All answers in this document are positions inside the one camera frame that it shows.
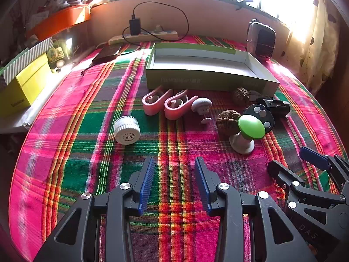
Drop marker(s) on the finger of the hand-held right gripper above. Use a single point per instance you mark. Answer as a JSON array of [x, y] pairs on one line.
[[280, 172], [313, 155]]

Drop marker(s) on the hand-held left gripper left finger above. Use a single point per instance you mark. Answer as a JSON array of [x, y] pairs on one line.
[[147, 180]]

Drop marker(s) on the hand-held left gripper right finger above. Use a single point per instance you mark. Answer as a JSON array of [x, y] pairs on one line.
[[201, 180]]

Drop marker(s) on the white round jar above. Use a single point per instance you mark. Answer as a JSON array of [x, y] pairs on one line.
[[126, 133]]

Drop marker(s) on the green top mushroom stand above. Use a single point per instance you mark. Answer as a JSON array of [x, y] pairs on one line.
[[250, 127]]

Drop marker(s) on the black flashlight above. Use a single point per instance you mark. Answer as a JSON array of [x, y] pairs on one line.
[[275, 106]]

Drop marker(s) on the brown walnut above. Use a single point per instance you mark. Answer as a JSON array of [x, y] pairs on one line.
[[226, 121], [241, 95]]

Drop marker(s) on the pink plastic clip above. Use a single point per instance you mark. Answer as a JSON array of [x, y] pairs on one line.
[[174, 112], [151, 107]]

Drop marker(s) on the white mushroom toy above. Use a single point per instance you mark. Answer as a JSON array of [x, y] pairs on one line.
[[200, 104]]

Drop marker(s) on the green cardboard box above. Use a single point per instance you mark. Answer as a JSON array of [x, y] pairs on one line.
[[207, 79]]

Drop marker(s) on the pink green plaid blanket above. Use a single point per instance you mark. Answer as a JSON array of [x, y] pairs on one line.
[[81, 142]]

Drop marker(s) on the dotted cream curtain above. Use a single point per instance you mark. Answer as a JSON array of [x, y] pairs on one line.
[[321, 46]]

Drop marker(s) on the small fan heater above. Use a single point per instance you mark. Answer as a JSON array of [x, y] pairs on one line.
[[261, 43]]

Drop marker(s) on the black phone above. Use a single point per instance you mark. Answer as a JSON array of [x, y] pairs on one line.
[[107, 53]]

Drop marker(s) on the cream power strip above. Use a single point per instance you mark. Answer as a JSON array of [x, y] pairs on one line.
[[160, 35]]

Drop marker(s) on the yellow box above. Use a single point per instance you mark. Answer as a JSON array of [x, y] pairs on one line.
[[27, 87]]

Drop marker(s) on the small white plug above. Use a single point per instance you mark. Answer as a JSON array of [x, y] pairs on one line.
[[159, 28]]

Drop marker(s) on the black charger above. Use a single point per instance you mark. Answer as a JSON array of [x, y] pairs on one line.
[[135, 26]]

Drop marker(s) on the small green ornament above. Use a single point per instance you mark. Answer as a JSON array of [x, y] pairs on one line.
[[56, 54]]

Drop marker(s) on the green striped box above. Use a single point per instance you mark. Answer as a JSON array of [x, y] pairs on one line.
[[32, 53]]

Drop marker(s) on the orange planter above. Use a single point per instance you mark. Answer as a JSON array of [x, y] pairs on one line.
[[60, 21]]

